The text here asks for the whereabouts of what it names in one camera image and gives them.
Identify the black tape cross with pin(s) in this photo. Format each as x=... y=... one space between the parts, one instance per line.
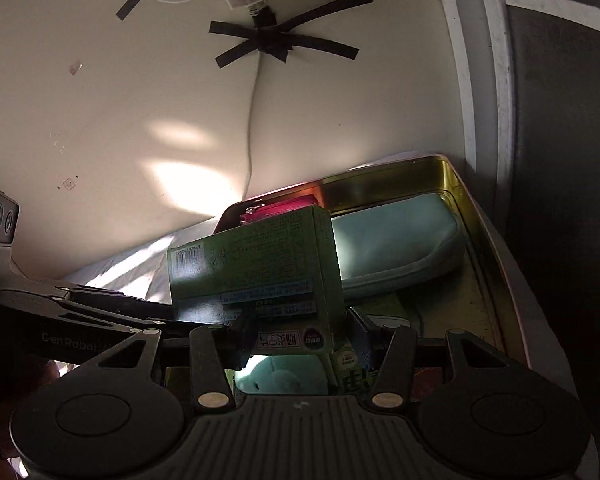
x=278 y=39

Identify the wall socket plate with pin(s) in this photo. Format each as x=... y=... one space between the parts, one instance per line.
x=69 y=184

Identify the person's hand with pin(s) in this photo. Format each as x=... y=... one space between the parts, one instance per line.
x=11 y=396

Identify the magenta zip wallet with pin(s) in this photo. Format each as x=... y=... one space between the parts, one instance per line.
x=280 y=208

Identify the teal plush toy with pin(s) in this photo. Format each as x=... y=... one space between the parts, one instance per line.
x=283 y=375

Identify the green medicine box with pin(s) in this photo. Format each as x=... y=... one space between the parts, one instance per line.
x=280 y=274

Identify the pink gold tin box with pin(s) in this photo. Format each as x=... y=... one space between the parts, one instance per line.
x=484 y=295

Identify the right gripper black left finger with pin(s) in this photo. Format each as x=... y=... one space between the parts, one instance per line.
x=212 y=351

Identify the green toothpaste box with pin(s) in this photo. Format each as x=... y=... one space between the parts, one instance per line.
x=352 y=375

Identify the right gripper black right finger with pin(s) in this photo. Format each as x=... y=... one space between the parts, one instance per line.
x=388 y=351

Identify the teal fabric pouch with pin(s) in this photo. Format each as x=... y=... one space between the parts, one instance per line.
x=398 y=245

